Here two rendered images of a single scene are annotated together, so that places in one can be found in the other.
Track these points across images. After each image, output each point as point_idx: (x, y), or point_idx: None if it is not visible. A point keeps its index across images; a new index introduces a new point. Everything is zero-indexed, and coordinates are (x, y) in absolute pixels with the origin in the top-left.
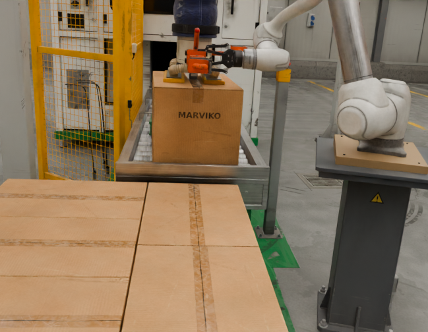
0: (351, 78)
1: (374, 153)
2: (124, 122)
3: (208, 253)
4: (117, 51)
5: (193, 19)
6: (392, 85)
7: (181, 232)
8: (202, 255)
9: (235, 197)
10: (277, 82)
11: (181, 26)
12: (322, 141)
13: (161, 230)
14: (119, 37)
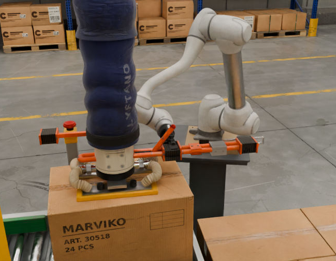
0: (244, 103)
1: (223, 139)
2: None
3: (322, 225)
4: (3, 232)
5: (137, 120)
6: (222, 98)
7: (305, 237)
8: (327, 227)
9: (225, 218)
10: (71, 144)
11: (135, 133)
12: (181, 155)
13: (308, 247)
14: (0, 211)
